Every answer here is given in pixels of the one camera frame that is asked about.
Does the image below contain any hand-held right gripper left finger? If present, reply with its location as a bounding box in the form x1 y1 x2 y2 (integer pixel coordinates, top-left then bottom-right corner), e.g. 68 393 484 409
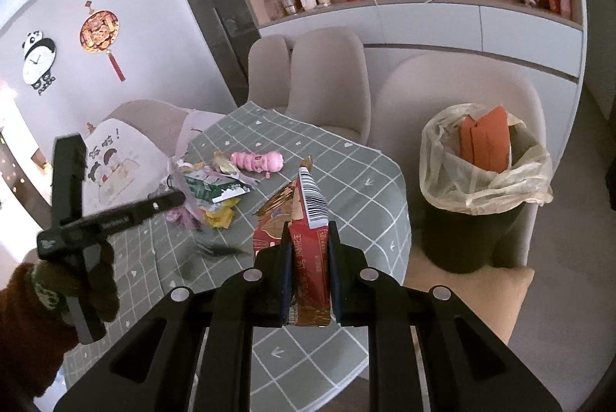
55 222 296 412

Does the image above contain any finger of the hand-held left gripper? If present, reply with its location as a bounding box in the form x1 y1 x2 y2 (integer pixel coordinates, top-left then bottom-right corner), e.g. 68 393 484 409
37 192 187 260

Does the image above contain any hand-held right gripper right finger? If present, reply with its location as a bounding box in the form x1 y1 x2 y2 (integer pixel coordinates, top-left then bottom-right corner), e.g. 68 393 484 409
328 223 562 412

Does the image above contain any red snack carton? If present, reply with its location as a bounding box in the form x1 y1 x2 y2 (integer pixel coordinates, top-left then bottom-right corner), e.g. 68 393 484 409
253 156 334 327

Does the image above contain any green wrapper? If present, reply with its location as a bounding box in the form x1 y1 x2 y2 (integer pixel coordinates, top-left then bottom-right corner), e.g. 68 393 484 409
182 174 257 204

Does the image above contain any dark trash bin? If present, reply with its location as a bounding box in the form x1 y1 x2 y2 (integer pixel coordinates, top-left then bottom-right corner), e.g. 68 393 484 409
420 193 531 276

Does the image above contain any trash bin with plastic bag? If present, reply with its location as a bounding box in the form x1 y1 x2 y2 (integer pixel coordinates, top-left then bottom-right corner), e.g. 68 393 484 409
420 103 554 216

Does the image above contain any person's left forearm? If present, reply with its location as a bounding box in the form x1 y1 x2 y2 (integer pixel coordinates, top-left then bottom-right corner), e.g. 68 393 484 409
0 265 80 396

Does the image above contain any person's left hand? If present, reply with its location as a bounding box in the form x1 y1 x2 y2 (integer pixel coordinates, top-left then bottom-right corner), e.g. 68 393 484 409
29 243 120 325

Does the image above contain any purple wrapper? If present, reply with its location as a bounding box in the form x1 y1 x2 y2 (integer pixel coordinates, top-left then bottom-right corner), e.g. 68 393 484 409
165 206 205 231

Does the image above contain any yellow wrapper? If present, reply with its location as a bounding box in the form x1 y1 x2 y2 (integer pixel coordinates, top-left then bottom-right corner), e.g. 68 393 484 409
201 196 241 230

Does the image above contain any grey checked tablecloth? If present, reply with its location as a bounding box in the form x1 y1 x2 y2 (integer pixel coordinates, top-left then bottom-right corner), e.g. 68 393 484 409
62 101 411 412

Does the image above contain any pink toy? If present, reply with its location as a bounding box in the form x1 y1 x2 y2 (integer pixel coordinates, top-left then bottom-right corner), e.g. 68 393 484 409
229 150 285 175

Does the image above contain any orange carton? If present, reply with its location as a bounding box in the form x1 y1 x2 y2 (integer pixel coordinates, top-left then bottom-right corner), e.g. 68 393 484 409
457 105 514 175

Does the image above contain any white cabinet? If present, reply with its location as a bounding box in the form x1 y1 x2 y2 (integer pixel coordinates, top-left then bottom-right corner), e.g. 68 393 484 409
257 0 585 153

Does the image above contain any panda wall clock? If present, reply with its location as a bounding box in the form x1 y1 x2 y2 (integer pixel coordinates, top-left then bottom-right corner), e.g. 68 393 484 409
20 29 57 91

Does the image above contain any round red wall ornament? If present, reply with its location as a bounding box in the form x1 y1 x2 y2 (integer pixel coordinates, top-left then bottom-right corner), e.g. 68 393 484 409
78 0 128 82

